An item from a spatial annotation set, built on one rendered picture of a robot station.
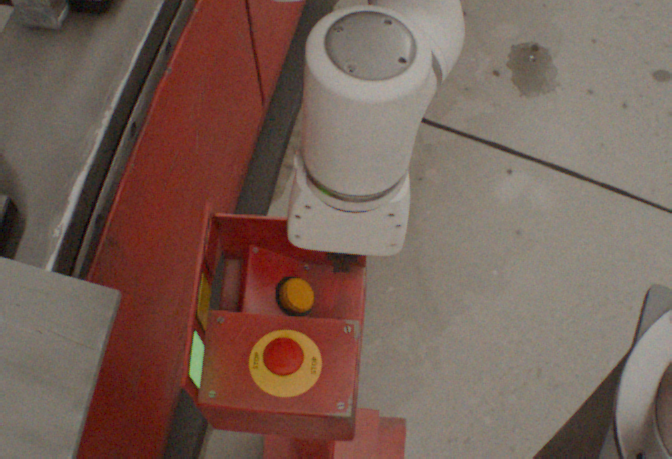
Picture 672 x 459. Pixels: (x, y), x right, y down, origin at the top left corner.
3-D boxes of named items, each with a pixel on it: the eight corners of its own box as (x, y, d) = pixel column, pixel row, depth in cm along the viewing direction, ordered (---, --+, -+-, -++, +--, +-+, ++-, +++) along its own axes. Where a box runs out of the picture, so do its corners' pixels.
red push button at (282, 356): (304, 385, 86) (301, 375, 83) (264, 382, 86) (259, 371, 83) (307, 348, 88) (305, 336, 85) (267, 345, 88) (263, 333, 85)
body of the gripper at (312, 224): (284, 198, 69) (284, 258, 79) (417, 210, 69) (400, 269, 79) (294, 116, 72) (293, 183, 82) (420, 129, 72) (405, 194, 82)
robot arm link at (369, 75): (343, 79, 72) (279, 161, 68) (354, -26, 60) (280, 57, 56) (435, 127, 70) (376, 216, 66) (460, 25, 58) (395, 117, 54)
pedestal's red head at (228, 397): (353, 442, 94) (350, 402, 78) (212, 429, 95) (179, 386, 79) (367, 280, 103) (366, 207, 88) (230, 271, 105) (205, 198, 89)
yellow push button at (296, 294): (303, 320, 97) (313, 315, 96) (272, 310, 96) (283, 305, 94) (306, 288, 99) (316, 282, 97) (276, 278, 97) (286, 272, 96)
